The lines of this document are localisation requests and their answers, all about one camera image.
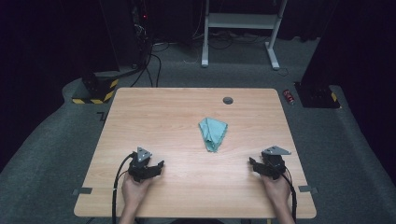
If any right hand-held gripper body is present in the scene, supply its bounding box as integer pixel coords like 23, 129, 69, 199
261, 145, 292, 181

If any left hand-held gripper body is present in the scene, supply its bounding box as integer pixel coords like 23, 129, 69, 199
128, 147, 157, 183

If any light blue cloth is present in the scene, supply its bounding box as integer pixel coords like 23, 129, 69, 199
198, 117, 229, 154

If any person's left hand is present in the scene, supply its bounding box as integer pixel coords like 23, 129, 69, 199
120, 172, 154, 209

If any person's right hand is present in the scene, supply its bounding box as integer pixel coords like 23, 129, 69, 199
261, 174, 292, 207

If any grey tape piece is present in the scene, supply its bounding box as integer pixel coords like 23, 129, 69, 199
72, 187, 93, 196
297, 185, 318, 194

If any red can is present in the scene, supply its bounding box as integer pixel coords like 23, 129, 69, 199
282, 89, 296, 106

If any black yellow striped stand base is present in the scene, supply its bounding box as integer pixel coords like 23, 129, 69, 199
71, 72, 120, 105

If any dark equipment rack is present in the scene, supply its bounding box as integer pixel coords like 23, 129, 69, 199
130, 0, 154, 67

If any left hand-held gripper black cable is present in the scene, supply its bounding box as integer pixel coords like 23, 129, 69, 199
111, 151, 138, 224

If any hand-held gripper black cable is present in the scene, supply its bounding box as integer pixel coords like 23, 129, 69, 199
111, 151, 138, 224
281, 169, 299, 224

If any right hand-held gripper black cable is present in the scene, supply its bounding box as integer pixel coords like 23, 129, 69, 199
281, 169, 299, 224

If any black floor cable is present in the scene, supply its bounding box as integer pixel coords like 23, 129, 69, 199
130, 46, 154, 89
146, 53, 163, 89

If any tangle of floor cables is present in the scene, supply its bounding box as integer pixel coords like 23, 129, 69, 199
207, 30, 269, 50

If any white metal stand frame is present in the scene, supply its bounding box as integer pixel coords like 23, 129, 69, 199
201, 0, 289, 71

